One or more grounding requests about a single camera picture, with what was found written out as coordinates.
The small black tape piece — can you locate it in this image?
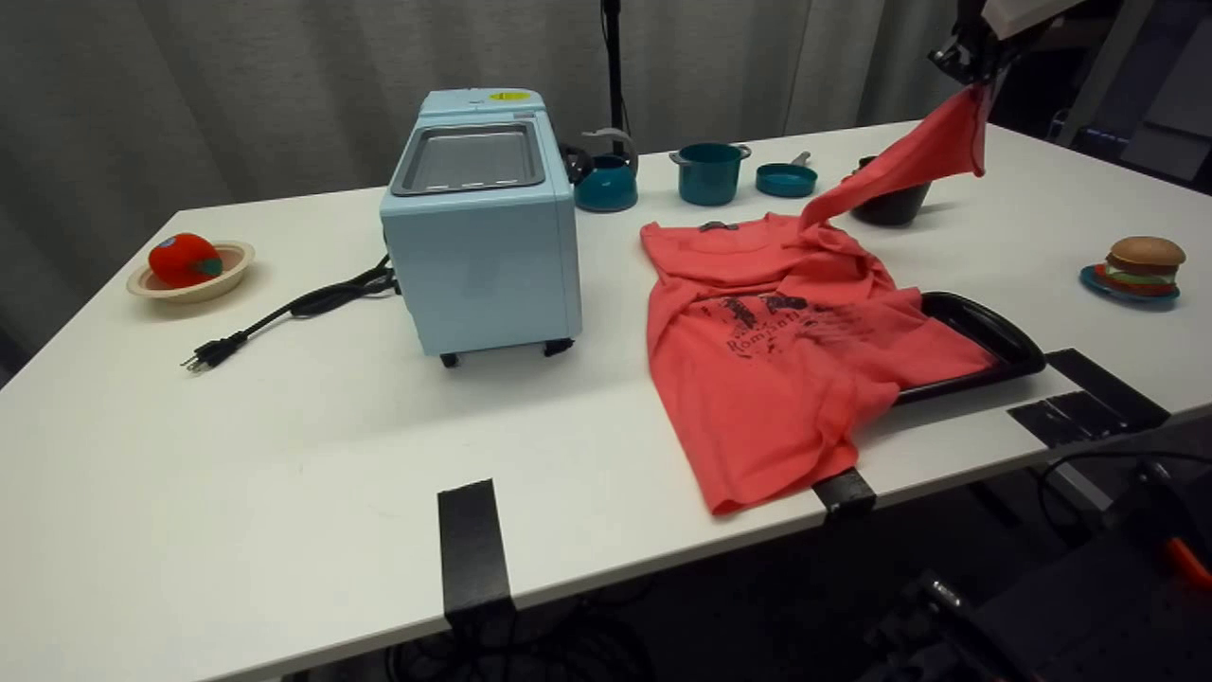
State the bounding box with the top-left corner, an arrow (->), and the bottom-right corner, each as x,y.
810,465 -> 880,520

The long black tape strip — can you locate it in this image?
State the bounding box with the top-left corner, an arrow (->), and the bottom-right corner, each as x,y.
434,476 -> 518,620

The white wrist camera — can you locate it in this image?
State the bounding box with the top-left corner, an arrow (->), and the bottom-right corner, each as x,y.
979,0 -> 1092,42

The red toy tomato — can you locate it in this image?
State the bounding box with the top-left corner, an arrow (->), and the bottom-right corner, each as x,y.
143,230 -> 227,291

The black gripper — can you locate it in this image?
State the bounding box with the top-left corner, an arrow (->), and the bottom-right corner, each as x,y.
926,0 -> 1013,96

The black toy pot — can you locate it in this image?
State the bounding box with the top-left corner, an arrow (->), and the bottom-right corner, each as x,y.
847,152 -> 939,230

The toy burger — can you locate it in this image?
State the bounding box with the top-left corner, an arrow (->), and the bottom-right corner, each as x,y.
1094,230 -> 1190,303

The small teal plate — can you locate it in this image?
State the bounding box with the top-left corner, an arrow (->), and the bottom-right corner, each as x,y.
1075,260 -> 1184,310

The dark background furniture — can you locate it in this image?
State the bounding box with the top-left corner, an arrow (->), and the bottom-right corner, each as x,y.
988,0 -> 1212,192

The light blue toaster oven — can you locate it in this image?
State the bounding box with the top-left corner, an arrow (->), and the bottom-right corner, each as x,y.
377,82 -> 585,370

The black tripod stand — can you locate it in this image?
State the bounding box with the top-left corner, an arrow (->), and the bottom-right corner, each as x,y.
599,0 -> 632,130

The teal toy pot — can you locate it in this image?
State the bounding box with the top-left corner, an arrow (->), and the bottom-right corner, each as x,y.
666,139 -> 753,210

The teal toy kettle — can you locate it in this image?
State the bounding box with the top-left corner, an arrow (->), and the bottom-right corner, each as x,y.
560,124 -> 642,217

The teal toy frying pan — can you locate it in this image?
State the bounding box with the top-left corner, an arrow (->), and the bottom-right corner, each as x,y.
753,149 -> 820,202

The red cloth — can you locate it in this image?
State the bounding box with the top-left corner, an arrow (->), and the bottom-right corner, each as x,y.
637,82 -> 1003,520

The beige shallow bowl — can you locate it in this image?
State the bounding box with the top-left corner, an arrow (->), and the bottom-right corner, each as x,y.
125,239 -> 256,306

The black grill tray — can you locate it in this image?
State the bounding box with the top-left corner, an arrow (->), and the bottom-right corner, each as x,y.
897,288 -> 1051,406

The wide black tape patch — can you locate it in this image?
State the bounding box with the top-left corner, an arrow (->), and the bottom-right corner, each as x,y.
1003,345 -> 1172,450

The black power cord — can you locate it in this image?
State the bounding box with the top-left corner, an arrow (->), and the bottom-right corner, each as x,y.
183,255 -> 400,376

